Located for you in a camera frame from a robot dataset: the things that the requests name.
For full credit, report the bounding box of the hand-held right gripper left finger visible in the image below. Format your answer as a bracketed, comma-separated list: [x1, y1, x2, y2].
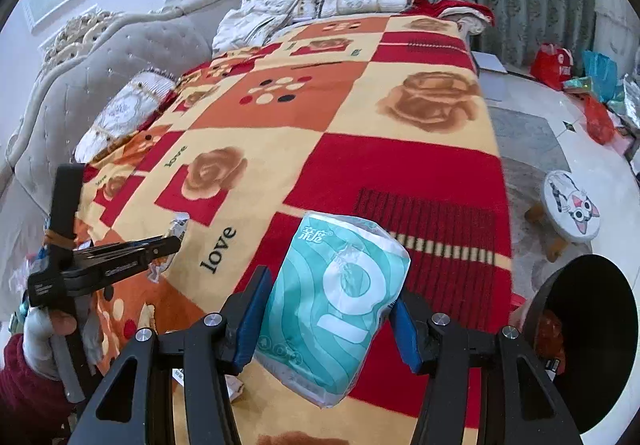
[65, 265, 273, 445]

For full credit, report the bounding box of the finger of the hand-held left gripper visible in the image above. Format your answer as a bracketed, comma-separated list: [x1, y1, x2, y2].
[95, 261, 151, 291]
[75, 236, 182, 262]

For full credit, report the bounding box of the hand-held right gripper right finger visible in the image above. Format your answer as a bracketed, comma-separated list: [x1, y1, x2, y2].
[390, 297, 583, 445]

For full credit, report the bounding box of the teal tissue packet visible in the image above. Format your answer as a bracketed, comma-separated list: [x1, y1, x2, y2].
[255, 211, 412, 408]

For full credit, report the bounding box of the black trash bin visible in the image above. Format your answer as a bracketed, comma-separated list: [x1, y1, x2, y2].
[515, 255, 640, 436]

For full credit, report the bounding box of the person's left forearm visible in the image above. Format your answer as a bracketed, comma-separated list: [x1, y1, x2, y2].
[0, 332, 76, 431]

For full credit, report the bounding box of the person's left hand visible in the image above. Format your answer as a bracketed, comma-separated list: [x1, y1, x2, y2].
[22, 311, 78, 382]

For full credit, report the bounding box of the white embroidered round pillow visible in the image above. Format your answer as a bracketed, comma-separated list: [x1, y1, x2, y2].
[75, 70, 177, 162]

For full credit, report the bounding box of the shiny red wrapper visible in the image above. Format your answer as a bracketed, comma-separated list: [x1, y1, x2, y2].
[534, 310, 568, 358]

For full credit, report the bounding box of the grey tufted sofa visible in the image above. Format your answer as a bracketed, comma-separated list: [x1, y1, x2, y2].
[0, 0, 243, 206]

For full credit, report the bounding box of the red and orange printed blanket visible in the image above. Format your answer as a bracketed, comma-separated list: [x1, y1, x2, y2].
[70, 12, 516, 445]

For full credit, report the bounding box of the round cat print stool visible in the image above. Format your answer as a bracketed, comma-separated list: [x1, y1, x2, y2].
[525, 170, 601, 262]

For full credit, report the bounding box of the white flat box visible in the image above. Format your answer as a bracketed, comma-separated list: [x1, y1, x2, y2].
[472, 50, 508, 101]

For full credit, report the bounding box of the red plastic bag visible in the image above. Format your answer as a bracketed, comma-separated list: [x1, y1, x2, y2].
[585, 98, 615, 144]

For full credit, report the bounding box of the red gift bag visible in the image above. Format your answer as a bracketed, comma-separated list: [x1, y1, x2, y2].
[530, 44, 576, 91]

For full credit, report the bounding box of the blue shopping bag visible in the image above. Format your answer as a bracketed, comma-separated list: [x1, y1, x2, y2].
[582, 50, 626, 101]

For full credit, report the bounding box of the silver foil bag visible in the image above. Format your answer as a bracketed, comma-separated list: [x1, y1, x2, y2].
[621, 75, 640, 122]

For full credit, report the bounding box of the red cloth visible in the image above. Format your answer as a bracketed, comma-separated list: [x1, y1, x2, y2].
[412, 0, 496, 23]

